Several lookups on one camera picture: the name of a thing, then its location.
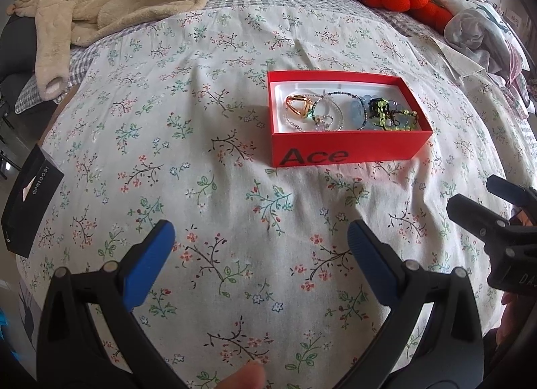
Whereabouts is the person's right hand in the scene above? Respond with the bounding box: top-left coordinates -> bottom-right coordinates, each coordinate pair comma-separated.
500,292 -> 537,333

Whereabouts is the blue bead bracelet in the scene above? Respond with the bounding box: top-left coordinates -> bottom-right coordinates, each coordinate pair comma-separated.
346,94 -> 380,132

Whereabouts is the person's left hand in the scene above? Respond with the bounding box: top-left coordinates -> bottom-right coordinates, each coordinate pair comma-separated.
217,361 -> 266,389

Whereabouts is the chunky gold ring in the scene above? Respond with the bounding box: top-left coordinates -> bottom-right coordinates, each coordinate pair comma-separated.
285,94 -> 314,120

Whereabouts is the thin beaded necklace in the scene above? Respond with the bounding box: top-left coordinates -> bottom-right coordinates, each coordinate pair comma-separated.
321,90 -> 370,130

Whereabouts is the silver chain bracelet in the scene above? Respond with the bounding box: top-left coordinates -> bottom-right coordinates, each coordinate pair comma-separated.
282,91 -> 349,134

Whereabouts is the green beaded jewelry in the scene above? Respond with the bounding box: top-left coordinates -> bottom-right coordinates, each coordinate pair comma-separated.
367,96 -> 419,131

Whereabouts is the floral bed sheet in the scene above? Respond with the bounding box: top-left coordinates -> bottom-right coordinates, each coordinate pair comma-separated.
16,7 -> 525,389

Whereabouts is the red jewelry box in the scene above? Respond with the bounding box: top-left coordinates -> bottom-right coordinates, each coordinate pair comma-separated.
267,70 -> 434,168

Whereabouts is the dark cloth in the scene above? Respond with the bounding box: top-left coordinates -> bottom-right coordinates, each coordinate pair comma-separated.
0,15 -> 39,84

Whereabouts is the crumpled white printed cloth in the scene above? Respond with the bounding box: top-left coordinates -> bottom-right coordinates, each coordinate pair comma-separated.
444,0 -> 530,97

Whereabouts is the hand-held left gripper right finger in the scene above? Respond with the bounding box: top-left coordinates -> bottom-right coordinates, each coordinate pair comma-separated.
335,220 -> 484,389

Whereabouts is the black cardboard box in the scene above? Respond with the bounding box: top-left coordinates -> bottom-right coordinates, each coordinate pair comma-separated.
1,145 -> 65,259

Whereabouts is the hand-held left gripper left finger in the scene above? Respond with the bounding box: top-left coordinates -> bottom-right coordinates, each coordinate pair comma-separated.
36,220 -> 186,389

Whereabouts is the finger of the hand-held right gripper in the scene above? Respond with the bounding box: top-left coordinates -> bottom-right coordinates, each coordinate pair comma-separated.
486,174 -> 537,207
446,193 -> 537,249

